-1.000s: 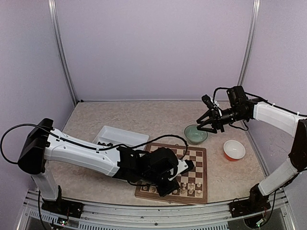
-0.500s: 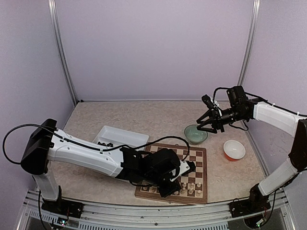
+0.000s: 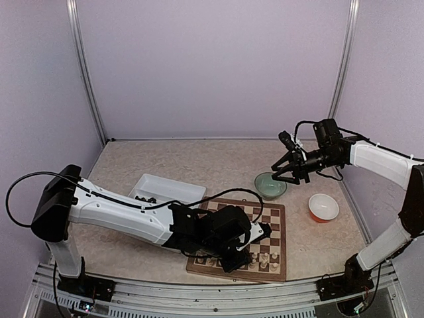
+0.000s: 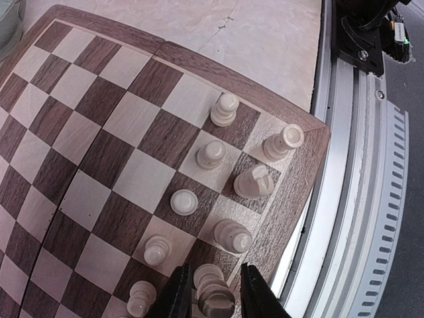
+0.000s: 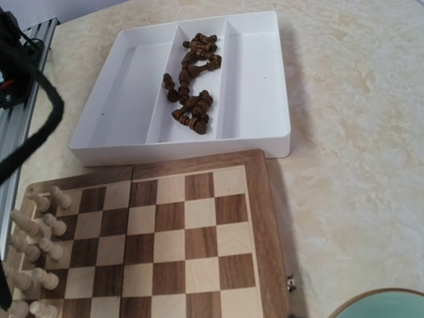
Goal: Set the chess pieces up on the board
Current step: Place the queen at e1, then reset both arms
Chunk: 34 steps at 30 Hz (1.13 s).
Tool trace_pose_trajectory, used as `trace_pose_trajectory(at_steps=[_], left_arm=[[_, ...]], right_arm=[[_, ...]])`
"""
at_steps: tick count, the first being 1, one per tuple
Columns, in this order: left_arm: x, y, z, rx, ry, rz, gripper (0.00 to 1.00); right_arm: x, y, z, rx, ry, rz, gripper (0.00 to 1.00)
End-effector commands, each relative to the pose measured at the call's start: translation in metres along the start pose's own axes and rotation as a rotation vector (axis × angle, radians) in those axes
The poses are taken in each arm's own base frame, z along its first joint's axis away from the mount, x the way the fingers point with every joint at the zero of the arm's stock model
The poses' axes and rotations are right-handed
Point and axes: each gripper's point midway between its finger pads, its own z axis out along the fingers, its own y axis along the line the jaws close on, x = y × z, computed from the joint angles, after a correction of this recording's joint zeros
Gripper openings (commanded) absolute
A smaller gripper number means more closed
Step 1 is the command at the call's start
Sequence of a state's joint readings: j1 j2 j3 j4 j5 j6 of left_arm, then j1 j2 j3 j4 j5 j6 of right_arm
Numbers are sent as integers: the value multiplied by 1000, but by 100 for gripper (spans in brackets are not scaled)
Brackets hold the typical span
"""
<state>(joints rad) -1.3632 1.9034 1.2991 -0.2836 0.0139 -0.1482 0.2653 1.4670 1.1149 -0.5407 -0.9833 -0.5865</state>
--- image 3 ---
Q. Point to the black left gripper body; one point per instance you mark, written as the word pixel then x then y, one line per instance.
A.
pixel 228 265

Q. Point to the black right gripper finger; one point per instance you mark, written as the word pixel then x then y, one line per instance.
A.
pixel 295 178
pixel 287 159

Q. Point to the white plastic divided tray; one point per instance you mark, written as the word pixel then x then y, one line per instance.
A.
pixel 165 190

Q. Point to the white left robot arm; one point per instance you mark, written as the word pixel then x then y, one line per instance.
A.
pixel 68 198

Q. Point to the left aluminium frame post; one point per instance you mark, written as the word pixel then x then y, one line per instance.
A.
pixel 72 10

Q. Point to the orange white bowl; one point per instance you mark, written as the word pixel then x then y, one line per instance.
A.
pixel 323 208

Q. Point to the right aluminium frame post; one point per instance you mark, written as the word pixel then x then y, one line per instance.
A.
pixel 348 43

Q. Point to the aluminium frame post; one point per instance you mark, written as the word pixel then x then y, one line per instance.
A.
pixel 72 10
pixel 348 43

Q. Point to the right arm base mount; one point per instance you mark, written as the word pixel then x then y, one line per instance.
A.
pixel 340 286

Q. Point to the green ceramic bowl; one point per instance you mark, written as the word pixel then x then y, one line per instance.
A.
pixel 268 188

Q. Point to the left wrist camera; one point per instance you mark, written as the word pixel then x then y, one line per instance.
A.
pixel 258 232

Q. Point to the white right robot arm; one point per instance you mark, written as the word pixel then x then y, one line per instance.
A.
pixel 339 147

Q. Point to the front aluminium rail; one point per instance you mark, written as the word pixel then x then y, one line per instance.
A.
pixel 137 298

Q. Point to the pile of dark chess pieces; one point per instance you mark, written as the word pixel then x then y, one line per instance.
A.
pixel 146 199

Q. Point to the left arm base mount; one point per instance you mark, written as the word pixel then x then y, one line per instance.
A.
pixel 88 286

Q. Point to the wooden chess board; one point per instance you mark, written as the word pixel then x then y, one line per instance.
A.
pixel 274 214

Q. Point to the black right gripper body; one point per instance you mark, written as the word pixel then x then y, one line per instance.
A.
pixel 301 165

